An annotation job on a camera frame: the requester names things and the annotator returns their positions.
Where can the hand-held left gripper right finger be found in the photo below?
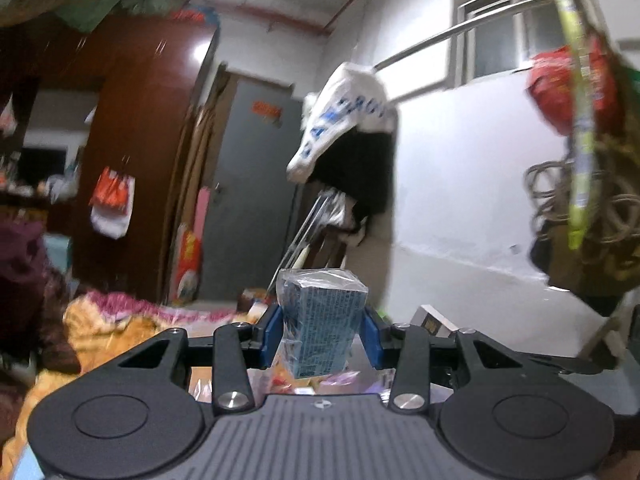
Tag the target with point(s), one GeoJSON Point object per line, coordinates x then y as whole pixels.
{"type": "Point", "coordinates": [371, 337]}

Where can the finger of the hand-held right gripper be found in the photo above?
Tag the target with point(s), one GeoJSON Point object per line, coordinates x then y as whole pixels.
{"type": "Point", "coordinates": [575, 364]}

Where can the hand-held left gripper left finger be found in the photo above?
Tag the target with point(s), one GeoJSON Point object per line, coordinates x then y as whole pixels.
{"type": "Point", "coordinates": [272, 332]}

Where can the blue box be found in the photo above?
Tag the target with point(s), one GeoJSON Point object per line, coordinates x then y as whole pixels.
{"type": "Point", "coordinates": [320, 320]}

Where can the small white box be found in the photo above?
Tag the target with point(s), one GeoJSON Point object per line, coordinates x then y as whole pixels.
{"type": "Point", "coordinates": [432, 319]}

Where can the brown hanging bag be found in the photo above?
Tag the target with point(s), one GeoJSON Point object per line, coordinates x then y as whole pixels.
{"type": "Point", "coordinates": [600, 270]}

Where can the metal poles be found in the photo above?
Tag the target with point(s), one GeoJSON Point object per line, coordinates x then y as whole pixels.
{"type": "Point", "coordinates": [305, 235]}

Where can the red printed bag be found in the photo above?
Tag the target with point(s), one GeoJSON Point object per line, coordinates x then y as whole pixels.
{"type": "Point", "coordinates": [187, 265]}

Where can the grey door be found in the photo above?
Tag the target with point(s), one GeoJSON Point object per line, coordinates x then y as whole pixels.
{"type": "Point", "coordinates": [250, 185]}

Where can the orange floral blanket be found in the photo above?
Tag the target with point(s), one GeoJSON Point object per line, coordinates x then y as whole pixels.
{"type": "Point", "coordinates": [120, 325]}

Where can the black garment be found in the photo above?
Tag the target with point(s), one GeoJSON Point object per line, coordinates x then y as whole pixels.
{"type": "Point", "coordinates": [360, 170]}

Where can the cardboard sheets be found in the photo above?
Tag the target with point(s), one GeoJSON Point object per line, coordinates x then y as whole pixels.
{"type": "Point", "coordinates": [200, 160]}

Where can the white and orange hanging bag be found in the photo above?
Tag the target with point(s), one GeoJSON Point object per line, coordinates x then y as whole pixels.
{"type": "Point", "coordinates": [112, 200]}

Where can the yellow-green strip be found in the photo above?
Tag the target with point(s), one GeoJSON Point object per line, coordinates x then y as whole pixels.
{"type": "Point", "coordinates": [582, 135]}

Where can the white garment with blue letters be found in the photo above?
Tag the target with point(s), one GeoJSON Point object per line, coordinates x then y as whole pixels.
{"type": "Point", "coordinates": [345, 105]}

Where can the dark maroon cloth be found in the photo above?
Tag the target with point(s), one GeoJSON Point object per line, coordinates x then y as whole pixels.
{"type": "Point", "coordinates": [30, 290]}

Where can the brown wooden wardrobe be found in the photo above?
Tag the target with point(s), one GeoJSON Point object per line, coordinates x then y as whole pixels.
{"type": "Point", "coordinates": [140, 110]}

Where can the red plastic bag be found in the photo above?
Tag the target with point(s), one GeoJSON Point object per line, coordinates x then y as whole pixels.
{"type": "Point", "coordinates": [555, 85]}

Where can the window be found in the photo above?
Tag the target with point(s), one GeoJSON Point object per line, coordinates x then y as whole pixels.
{"type": "Point", "coordinates": [505, 25]}

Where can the small hanging plastic bag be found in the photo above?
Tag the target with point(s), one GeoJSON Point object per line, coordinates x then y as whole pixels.
{"type": "Point", "coordinates": [6, 117]}

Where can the green cloth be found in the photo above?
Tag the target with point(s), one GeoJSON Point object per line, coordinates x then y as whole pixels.
{"type": "Point", "coordinates": [87, 12]}

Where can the metal rail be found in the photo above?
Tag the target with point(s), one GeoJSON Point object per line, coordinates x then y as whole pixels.
{"type": "Point", "coordinates": [450, 32]}

